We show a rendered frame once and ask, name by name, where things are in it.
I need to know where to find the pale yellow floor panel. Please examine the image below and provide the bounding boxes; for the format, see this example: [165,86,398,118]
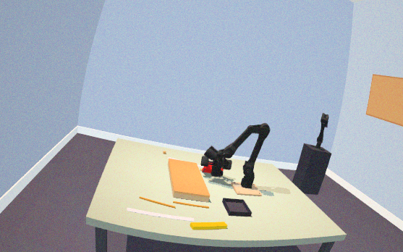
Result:
[168,159,210,202]

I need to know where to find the red rectangular block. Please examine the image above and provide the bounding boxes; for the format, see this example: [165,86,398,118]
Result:
[202,163,212,173]

